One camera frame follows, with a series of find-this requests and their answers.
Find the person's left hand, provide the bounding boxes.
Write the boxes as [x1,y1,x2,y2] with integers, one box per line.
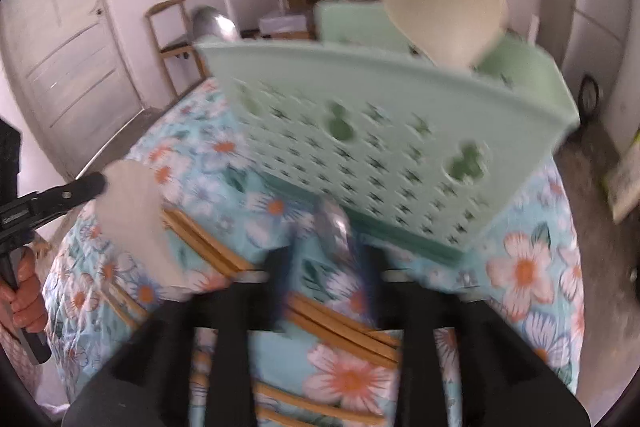
[0,251,49,334]

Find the wooden chair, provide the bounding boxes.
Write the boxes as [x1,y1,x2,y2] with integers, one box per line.
[145,0,210,98]

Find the floral blue blanket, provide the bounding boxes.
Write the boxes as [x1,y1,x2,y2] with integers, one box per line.
[42,77,587,427]

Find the green perforated utensil holder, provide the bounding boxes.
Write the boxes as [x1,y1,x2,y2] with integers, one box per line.
[192,0,582,265]

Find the metal spoon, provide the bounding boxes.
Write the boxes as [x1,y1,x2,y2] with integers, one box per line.
[313,198,353,260]

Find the large cream spoon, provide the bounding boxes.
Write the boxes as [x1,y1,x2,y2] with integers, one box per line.
[377,0,510,70]

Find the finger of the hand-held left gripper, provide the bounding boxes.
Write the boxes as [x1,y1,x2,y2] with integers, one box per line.
[27,172,109,222]

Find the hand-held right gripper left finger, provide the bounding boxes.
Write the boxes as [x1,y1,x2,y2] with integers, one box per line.
[62,249,293,427]

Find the black round disc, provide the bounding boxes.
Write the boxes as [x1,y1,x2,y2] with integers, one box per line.
[578,75,602,111]

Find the white panel door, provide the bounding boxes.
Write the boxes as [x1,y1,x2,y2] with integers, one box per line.
[0,0,147,172]

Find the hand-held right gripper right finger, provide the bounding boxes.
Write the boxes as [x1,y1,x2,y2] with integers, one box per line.
[350,246,590,427]

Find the white plastic spoon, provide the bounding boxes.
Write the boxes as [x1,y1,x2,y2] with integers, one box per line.
[94,159,190,290]

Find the white box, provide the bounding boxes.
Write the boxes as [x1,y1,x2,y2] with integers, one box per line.
[259,12,315,40]

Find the metal pot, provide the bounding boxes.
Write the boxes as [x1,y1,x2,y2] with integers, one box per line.
[192,6,242,44]

